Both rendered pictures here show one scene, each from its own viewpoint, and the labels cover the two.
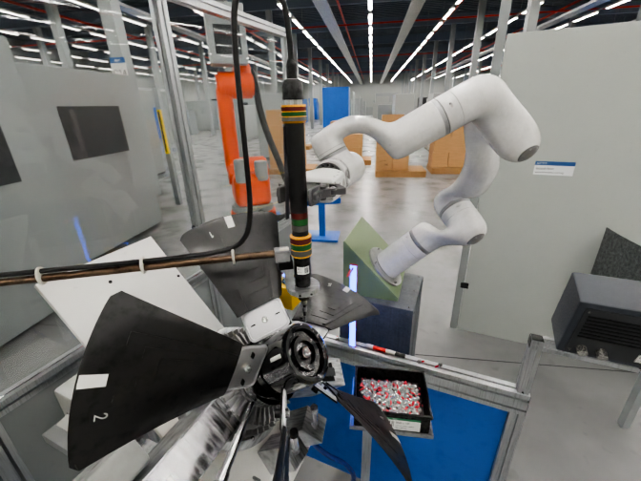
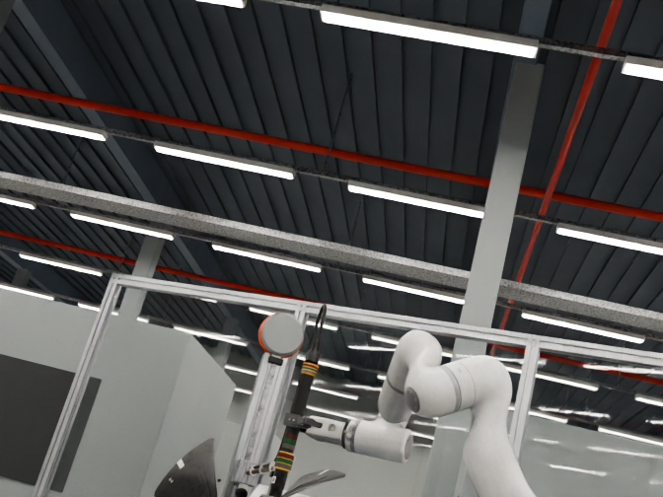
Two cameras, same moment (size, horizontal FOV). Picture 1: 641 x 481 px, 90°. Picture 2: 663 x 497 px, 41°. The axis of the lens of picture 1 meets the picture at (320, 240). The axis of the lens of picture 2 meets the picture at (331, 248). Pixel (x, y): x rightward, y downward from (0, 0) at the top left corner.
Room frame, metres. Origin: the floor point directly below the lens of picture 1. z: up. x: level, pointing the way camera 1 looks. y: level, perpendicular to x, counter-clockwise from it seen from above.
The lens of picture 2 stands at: (0.61, -2.30, 1.20)
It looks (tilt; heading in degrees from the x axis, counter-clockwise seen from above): 19 degrees up; 91
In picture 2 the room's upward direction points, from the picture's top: 16 degrees clockwise
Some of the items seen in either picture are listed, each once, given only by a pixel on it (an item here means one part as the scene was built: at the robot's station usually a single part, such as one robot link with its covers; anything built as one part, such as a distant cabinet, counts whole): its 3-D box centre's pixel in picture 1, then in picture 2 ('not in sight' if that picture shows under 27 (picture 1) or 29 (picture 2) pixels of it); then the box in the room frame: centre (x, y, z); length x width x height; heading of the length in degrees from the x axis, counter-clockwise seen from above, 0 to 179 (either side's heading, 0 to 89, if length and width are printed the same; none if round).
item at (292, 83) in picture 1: (298, 197); (294, 423); (0.60, 0.04, 1.50); 0.04 x 0.04 x 0.46
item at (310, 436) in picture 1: (304, 427); not in sight; (0.57, 0.05, 0.91); 0.12 x 0.08 x 0.12; 66
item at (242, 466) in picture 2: not in sight; (245, 472); (0.48, 0.66, 1.39); 0.10 x 0.07 x 0.08; 101
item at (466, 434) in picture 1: (376, 431); not in sight; (0.88, -0.20, 0.45); 0.82 x 0.01 x 0.66; 66
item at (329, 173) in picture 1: (320, 182); (331, 430); (0.69, 0.00, 1.51); 0.11 x 0.10 x 0.07; 156
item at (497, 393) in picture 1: (380, 360); not in sight; (0.88, -0.20, 0.82); 0.90 x 0.04 x 0.08; 66
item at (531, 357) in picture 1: (528, 365); not in sight; (0.70, -0.59, 0.96); 0.03 x 0.03 x 0.20; 66
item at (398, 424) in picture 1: (389, 397); not in sight; (0.70, -0.20, 0.85); 0.22 x 0.17 x 0.07; 81
